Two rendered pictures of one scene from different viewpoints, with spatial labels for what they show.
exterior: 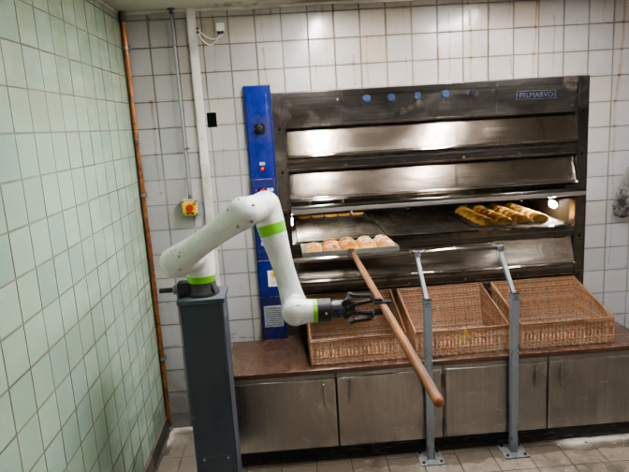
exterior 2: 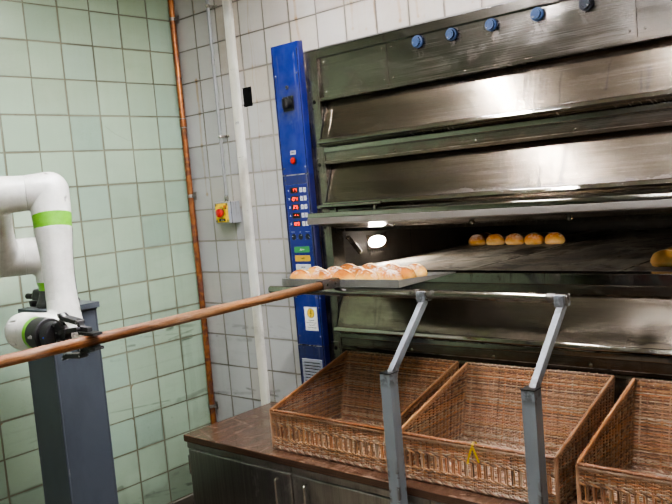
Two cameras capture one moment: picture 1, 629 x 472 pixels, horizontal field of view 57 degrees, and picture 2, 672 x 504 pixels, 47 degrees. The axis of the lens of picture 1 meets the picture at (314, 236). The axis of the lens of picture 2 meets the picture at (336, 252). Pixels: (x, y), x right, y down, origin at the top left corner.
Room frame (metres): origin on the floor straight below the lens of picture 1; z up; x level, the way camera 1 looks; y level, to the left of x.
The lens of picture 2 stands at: (1.18, -2.13, 1.53)
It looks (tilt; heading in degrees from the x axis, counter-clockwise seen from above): 5 degrees down; 44
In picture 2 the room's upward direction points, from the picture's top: 5 degrees counter-clockwise
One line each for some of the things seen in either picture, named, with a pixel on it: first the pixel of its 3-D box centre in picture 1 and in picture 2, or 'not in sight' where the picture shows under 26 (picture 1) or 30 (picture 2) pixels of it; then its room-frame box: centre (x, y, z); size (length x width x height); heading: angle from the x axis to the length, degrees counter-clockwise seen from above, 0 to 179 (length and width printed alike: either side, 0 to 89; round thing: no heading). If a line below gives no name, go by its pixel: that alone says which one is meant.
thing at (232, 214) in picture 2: (190, 207); (227, 212); (3.46, 0.74, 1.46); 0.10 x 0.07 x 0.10; 92
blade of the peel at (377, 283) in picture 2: (347, 244); (367, 275); (3.35, -0.19, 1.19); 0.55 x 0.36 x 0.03; 93
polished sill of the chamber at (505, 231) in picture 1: (433, 236); (535, 277); (3.59, -0.76, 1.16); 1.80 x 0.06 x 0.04; 92
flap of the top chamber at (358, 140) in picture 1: (432, 135); (519, 91); (3.57, -0.76, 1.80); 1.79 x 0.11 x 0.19; 92
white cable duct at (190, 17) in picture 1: (209, 207); (247, 212); (3.49, 0.63, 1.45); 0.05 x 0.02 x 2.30; 92
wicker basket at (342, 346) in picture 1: (353, 325); (365, 404); (3.27, -0.20, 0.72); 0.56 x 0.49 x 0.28; 93
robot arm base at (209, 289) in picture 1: (189, 287); (49, 296); (2.48, 0.57, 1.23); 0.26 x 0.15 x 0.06; 93
